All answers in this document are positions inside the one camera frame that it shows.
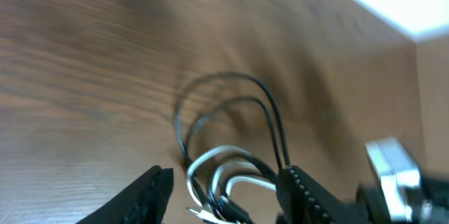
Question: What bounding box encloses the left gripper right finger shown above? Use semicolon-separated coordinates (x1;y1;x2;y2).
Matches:
276;166;368;224

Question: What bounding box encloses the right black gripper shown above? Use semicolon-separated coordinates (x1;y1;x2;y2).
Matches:
354;174;449;224

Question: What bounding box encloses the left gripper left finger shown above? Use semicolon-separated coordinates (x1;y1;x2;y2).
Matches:
79;165;174;224

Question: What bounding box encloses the white usb cable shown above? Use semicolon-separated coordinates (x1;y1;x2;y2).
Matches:
185;145;280;224

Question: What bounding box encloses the black usb cable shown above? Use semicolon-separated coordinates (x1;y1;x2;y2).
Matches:
173;72;292;224

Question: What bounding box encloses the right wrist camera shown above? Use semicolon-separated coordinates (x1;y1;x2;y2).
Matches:
365;137;423;220

